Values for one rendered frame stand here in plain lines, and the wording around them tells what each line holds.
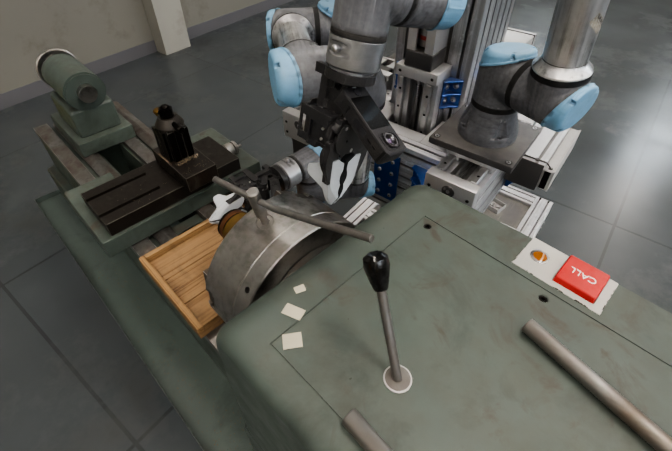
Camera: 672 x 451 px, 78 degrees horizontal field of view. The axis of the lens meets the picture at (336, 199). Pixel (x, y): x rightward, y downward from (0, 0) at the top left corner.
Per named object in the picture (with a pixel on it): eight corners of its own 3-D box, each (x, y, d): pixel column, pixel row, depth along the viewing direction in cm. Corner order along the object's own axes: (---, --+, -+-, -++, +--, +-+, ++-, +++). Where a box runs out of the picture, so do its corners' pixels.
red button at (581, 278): (605, 283, 64) (611, 275, 62) (590, 307, 61) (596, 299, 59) (566, 261, 67) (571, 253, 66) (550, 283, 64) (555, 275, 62)
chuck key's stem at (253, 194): (260, 233, 77) (242, 193, 69) (268, 224, 79) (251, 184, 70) (269, 237, 77) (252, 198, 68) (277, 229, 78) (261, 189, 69)
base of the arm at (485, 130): (471, 111, 118) (479, 78, 111) (524, 129, 111) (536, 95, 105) (447, 134, 109) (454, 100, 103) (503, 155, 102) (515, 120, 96)
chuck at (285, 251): (367, 276, 101) (356, 191, 77) (268, 375, 89) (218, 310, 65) (357, 268, 103) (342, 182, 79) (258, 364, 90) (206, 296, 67)
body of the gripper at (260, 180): (231, 201, 105) (269, 179, 111) (251, 218, 100) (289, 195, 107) (225, 177, 100) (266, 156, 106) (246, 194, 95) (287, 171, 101)
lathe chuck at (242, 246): (357, 268, 103) (342, 182, 79) (258, 364, 90) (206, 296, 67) (331, 248, 108) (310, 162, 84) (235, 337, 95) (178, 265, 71)
